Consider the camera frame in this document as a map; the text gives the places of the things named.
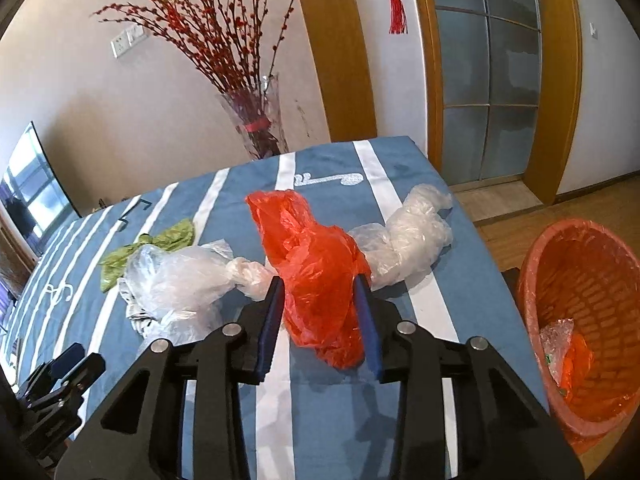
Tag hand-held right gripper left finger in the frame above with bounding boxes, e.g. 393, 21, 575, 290
54, 275, 287, 480

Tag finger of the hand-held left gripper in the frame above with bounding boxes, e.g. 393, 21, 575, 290
30, 354, 107, 411
20, 342, 85, 391

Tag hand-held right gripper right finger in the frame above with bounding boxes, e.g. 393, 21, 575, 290
352, 275, 586, 480

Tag red plastic bag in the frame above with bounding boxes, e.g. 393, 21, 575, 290
245, 189, 372, 372
560, 332, 596, 401

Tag clear plastic bag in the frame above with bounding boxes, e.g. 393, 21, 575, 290
117, 240, 276, 346
539, 317, 576, 391
347, 184, 453, 291

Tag green plastic bag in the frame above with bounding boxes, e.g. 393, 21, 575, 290
100, 218, 195, 295

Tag red plastic bin liner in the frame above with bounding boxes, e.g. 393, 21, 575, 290
517, 217, 640, 453

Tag orange plastic waste basket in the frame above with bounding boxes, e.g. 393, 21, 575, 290
517, 217, 640, 453

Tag wooden television cabinet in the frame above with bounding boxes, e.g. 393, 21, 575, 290
0, 230, 42, 303

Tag blue white striped tablecloth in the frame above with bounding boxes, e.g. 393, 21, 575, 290
0, 135, 531, 480

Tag flat screen television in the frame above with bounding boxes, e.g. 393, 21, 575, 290
0, 120, 83, 256

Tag clear glass vase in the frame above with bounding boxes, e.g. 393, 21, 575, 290
216, 74, 290, 162

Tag red berry branches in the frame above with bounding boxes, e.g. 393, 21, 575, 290
90, 0, 326, 126

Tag frosted glass door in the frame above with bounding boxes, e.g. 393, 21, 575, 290
432, 0, 543, 183

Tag wooden wall pillar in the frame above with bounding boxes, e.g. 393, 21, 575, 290
290, 0, 378, 143

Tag wooden door frame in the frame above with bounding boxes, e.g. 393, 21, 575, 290
407, 0, 586, 206

